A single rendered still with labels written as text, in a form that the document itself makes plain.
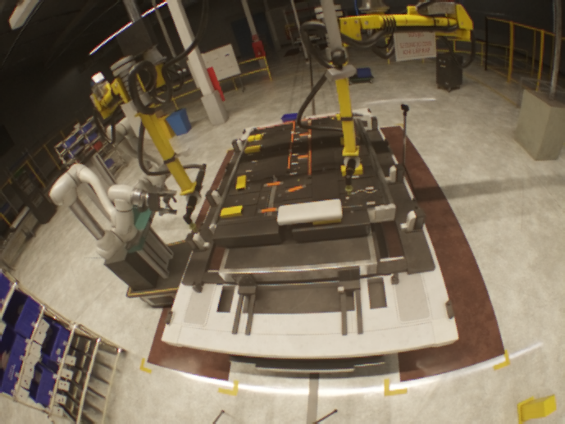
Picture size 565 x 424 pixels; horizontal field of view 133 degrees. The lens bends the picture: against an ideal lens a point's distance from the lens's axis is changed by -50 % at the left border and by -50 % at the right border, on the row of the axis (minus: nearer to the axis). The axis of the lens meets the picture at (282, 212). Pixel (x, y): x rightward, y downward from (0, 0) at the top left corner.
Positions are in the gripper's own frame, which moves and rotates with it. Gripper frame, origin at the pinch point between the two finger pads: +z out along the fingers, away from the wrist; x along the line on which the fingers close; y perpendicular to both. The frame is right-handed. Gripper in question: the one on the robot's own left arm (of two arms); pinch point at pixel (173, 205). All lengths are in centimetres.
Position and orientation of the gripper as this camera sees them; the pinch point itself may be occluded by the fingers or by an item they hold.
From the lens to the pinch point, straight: 230.7
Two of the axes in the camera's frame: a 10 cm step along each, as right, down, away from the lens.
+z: 2.5, 7.0, 6.7
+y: 9.6, -2.5, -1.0
